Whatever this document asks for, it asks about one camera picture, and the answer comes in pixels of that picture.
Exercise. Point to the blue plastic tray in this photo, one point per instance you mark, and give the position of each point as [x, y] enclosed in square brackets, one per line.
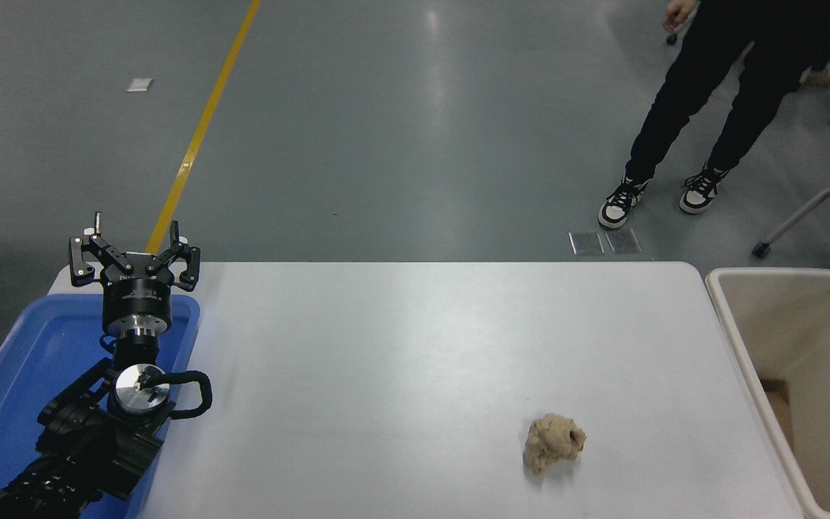
[26, 360]

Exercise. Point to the person with black-white sneakers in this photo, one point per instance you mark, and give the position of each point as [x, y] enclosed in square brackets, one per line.
[696, 79]

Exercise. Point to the person's hand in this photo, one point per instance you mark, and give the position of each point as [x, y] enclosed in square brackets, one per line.
[678, 13]

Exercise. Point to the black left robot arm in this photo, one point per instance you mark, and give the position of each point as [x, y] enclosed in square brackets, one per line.
[82, 440]

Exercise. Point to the metal floor plate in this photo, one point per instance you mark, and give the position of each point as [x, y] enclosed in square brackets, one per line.
[623, 241]
[586, 243]

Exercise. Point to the large pale dustbin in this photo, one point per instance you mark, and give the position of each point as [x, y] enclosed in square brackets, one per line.
[818, 339]

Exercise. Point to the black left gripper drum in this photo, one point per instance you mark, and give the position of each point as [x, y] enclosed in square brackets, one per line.
[137, 298]

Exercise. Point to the crumpled tan paper ball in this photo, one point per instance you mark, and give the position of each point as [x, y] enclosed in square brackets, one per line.
[552, 441]

